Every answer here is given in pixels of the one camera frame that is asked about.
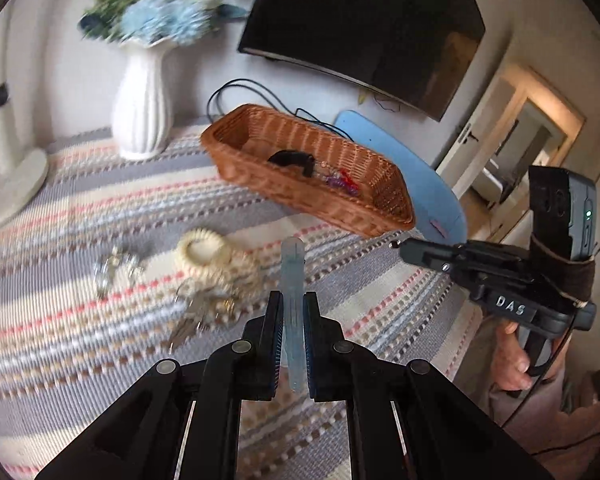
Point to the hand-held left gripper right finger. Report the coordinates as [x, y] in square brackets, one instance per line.
[308, 320]

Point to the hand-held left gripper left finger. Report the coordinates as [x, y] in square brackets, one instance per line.
[278, 320]

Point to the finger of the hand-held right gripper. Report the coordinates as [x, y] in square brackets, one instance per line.
[422, 252]

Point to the translucent light blue hair clip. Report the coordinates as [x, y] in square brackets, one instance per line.
[292, 270]

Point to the brown wicker basket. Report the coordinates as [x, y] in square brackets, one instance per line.
[300, 187]

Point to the colourful beaded jewelry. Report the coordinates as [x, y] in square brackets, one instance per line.
[341, 179]

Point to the person's right hand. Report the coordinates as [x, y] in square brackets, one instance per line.
[507, 360]

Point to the silver key-shaped pendants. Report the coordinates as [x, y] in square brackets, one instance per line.
[197, 310]

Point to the white door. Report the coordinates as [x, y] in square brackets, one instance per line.
[460, 155]

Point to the black hair clip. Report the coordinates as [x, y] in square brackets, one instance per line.
[291, 158]

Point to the silver brooch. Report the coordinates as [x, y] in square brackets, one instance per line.
[114, 267]

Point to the striped woven tablecloth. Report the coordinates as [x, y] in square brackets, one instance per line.
[80, 340]

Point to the black television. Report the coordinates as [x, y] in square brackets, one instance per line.
[375, 25]

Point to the white ribbed vase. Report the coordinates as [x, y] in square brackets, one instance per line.
[141, 105]

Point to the white lamp stand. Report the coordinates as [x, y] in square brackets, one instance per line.
[5, 180]

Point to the blue and white flowers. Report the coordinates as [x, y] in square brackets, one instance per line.
[152, 15]

